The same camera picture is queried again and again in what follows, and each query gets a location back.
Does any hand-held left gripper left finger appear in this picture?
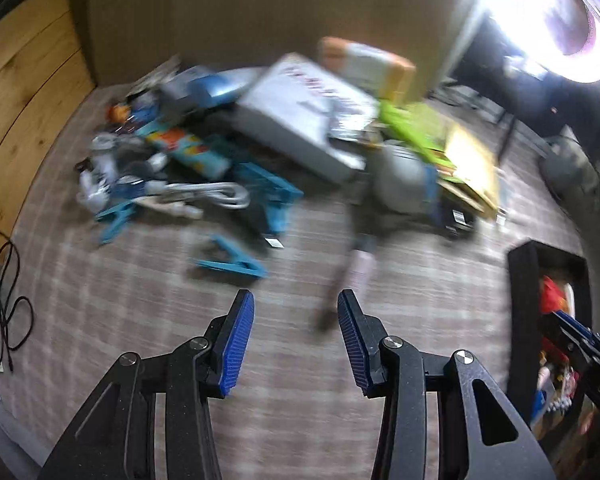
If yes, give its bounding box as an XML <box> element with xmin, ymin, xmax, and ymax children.
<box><xmin>37</xmin><ymin>289</ymin><xmax>257</xmax><ymax>480</ymax></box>

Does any fruit print cream tube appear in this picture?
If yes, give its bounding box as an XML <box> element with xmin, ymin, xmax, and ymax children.
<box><xmin>144</xmin><ymin>127</ymin><xmax>232</xmax><ymax>182</ymax></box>

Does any crumpled grey paper wrapper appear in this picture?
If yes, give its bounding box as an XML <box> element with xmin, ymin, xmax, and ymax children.
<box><xmin>126</xmin><ymin>56</ymin><xmax>182</xmax><ymax>97</ymax></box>

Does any yellow flat box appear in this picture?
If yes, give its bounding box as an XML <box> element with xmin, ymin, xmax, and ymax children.
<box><xmin>439</xmin><ymin>124</ymin><xmax>502</xmax><ymax>222</ymax></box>

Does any white cable bundle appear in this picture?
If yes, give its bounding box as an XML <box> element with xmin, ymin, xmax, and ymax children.
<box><xmin>89</xmin><ymin>131</ymin><xmax>132</xmax><ymax>152</ymax></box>

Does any grey fabric stool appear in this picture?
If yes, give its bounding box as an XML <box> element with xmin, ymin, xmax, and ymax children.
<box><xmin>539</xmin><ymin>134</ymin><xmax>600</xmax><ymax>202</ymax></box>

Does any orange white tissue pack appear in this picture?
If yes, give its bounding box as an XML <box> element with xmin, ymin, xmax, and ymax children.
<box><xmin>316</xmin><ymin>36</ymin><xmax>417</xmax><ymax>104</ymax></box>

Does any coiled white charging cable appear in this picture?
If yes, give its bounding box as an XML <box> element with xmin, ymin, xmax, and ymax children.
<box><xmin>161</xmin><ymin>181</ymin><xmax>252</xmax><ymax>210</ymax></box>

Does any black power cable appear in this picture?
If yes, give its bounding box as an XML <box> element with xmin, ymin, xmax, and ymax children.
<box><xmin>0</xmin><ymin>239</ymin><xmax>34</xmax><ymax>374</ymax></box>

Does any small cream white tube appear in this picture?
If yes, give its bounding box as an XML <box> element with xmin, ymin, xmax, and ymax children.
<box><xmin>134</xmin><ymin>199</ymin><xmax>204</xmax><ymax>220</ymax></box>

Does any black storage box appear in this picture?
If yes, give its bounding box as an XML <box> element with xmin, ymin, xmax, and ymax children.
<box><xmin>506</xmin><ymin>240</ymin><xmax>594</xmax><ymax>463</ymax></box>

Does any black table frame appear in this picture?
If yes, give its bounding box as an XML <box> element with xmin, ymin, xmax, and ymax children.
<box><xmin>445</xmin><ymin>9</ymin><xmax>600</xmax><ymax>162</ymax></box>

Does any dark grey pouch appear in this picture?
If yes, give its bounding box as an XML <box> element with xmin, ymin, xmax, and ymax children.
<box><xmin>114</xmin><ymin>144</ymin><xmax>157</xmax><ymax>177</ymax></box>

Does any grey round object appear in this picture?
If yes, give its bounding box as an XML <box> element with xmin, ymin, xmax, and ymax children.
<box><xmin>371</xmin><ymin>141</ymin><xmax>439</xmax><ymax>214</ymax></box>

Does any bright round lamp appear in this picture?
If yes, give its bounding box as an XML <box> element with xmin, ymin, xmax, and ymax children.
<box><xmin>479</xmin><ymin>0</ymin><xmax>600</xmax><ymax>84</ymax></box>

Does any grey checked cloth mat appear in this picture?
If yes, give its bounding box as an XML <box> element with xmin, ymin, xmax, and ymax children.
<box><xmin>0</xmin><ymin>80</ymin><xmax>600</xmax><ymax>480</ymax></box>

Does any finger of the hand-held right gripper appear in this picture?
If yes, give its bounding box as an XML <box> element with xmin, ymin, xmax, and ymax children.
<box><xmin>551</xmin><ymin>309</ymin><xmax>597</xmax><ymax>348</ymax></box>

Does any teal clothes peg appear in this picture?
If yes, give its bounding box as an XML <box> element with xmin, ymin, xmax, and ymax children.
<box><xmin>191</xmin><ymin>233</ymin><xmax>269</xmax><ymax>282</ymax></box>

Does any green plastic brush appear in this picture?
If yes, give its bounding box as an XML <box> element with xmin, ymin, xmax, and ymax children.
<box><xmin>377</xmin><ymin>101</ymin><xmax>447</xmax><ymax>162</ymax></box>

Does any large white cardboard box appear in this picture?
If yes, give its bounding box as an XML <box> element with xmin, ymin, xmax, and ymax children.
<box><xmin>234</xmin><ymin>52</ymin><xmax>382</xmax><ymax>184</ymax></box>

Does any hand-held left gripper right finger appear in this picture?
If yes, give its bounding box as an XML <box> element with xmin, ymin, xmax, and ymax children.
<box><xmin>336</xmin><ymin>288</ymin><xmax>557</xmax><ymax>480</ymax></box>

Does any clear plastic bag bundle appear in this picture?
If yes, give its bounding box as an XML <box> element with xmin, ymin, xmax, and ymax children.
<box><xmin>76</xmin><ymin>150</ymin><xmax>117</xmax><ymax>212</ymax></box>

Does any brown cardboard board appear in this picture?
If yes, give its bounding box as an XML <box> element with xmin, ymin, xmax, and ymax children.
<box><xmin>75</xmin><ymin>0</ymin><xmax>486</xmax><ymax>92</ymax></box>

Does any black box with white label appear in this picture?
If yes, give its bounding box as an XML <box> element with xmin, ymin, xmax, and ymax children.
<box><xmin>429</xmin><ymin>199</ymin><xmax>479</xmax><ymax>239</ymax></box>

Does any small pink bottle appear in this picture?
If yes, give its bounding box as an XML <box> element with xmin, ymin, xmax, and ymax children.
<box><xmin>346</xmin><ymin>246</ymin><xmax>377</xmax><ymax>292</ymax></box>

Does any small blue packet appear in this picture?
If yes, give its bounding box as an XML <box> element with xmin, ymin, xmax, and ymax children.
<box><xmin>129</xmin><ymin>94</ymin><xmax>159</xmax><ymax>122</ymax></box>

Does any silver foil packet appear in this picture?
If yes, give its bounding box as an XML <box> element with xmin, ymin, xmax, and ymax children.
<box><xmin>326</xmin><ymin>109</ymin><xmax>377</xmax><ymax>144</ymax></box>

